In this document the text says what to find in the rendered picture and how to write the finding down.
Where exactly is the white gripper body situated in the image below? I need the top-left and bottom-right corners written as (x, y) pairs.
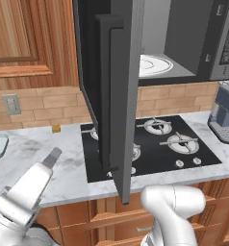
top-left (6, 161), bottom-right (54, 213)

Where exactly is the dark grey microwave door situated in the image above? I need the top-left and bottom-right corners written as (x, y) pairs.
top-left (72, 0), bottom-right (146, 206)

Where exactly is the grey coffee machine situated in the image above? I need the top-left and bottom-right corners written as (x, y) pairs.
top-left (206, 80), bottom-right (229, 144)

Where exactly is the white microwave turntable plate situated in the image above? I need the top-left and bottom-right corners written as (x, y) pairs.
top-left (139, 54), bottom-right (174, 78)

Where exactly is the small yellow cube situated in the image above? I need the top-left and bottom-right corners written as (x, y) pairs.
top-left (51, 124), bottom-right (62, 135)

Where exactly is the wooden wall cupboard door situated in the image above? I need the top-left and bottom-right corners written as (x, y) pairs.
top-left (0, 0), bottom-right (80, 92)

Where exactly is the dark grey microwave door handle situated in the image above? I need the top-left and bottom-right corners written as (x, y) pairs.
top-left (93, 13), bottom-right (125, 173)

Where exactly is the wooden base cupboard door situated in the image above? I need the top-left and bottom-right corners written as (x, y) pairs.
top-left (36, 201), bottom-right (91, 246)

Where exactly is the wooden drawer front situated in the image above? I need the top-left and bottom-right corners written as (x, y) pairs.
top-left (87, 182), bottom-right (229, 246)

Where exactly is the black gas hob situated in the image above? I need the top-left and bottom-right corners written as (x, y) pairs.
top-left (79, 114), bottom-right (223, 185)

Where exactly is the grey wall socket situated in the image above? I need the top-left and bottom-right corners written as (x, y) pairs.
top-left (1, 93), bottom-right (22, 116)

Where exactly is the black microwave oven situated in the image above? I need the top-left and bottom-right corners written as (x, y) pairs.
top-left (137, 0), bottom-right (229, 87)

